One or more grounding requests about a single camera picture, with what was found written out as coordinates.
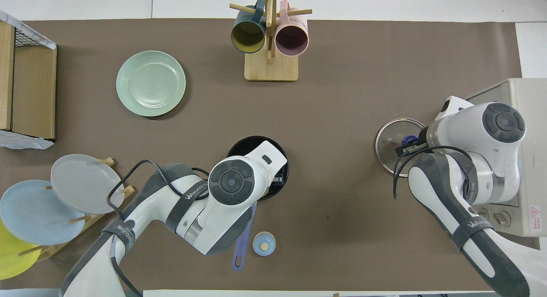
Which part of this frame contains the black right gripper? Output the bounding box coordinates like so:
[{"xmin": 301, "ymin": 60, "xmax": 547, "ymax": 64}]
[{"xmin": 395, "ymin": 137, "xmax": 429, "ymax": 158}]

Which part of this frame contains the glass lid with blue knob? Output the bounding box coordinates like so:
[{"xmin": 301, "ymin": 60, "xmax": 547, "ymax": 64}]
[{"xmin": 375, "ymin": 118, "xmax": 428, "ymax": 178}]

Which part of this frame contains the light green plate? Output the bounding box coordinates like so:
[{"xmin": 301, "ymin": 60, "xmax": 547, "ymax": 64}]
[{"xmin": 116, "ymin": 50, "xmax": 187, "ymax": 117}]

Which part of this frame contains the grey plate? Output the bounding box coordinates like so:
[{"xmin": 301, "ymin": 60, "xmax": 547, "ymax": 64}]
[{"xmin": 50, "ymin": 154, "xmax": 125, "ymax": 215}]

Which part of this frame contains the wooden plate rack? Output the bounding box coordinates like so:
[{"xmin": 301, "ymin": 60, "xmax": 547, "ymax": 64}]
[{"xmin": 18, "ymin": 157, "xmax": 135, "ymax": 262}]

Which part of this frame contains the light blue plate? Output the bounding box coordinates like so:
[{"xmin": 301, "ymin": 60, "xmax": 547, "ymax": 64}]
[{"xmin": 0, "ymin": 179, "xmax": 86, "ymax": 246}]

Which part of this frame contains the yellow plate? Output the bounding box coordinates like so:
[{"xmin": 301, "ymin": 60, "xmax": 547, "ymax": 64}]
[{"xmin": 0, "ymin": 220, "xmax": 42, "ymax": 280}]

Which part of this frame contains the brown table mat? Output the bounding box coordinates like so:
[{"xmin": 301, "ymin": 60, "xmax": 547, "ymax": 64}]
[{"xmin": 0, "ymin": 18, "xmax": 544, "ymax": 291}]

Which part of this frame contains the wooden mug rack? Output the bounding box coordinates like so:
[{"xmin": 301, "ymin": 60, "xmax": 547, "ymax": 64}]
[{"xmin": 229, "ymin": 0, "xmax": 312, "ymax": 82}]

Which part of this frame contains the beige toaster oven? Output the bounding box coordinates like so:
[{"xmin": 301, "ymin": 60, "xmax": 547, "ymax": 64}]
[{"xmin": 464, "ymin": 78, "xmax": 547, "ymax": 238}]

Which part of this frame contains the pink ribbed mug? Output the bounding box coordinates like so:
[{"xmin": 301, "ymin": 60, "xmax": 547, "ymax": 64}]
[{"xmin": 275, "ymin": 0, "xmax": 309, "ymax": 57}]

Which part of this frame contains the dark teal mug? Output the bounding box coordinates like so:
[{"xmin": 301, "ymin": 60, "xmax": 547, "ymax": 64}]
[{"xmin": 231, "ymin": 0, "xmax": 266, "ymax": 54}]

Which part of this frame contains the white patterned cloth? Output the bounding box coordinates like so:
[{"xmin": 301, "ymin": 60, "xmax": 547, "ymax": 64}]
[
  {"xmin": 0, "ymin": 10, "xmax": 57, "ymax": 50},
  {"xmin": 0, "ymin": 130, "xmax": 55, "ymax": 150}
]

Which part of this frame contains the dark blue pot with handle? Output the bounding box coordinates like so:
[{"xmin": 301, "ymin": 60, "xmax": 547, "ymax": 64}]
[{"xmin": 226, "ymin": 135, "xmax": 290, "ymax": 271}]

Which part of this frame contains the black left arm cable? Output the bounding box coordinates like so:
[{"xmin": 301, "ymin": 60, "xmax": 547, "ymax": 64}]
[{"xmin": 106, "ymin": 159, "xmax": 211, "ymax": 297}]

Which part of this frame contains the black wire basket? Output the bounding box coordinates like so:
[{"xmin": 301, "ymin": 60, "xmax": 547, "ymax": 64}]
[{"xmin": 14, "ymin": 27, "xmax": 56, "ymax": 49}]

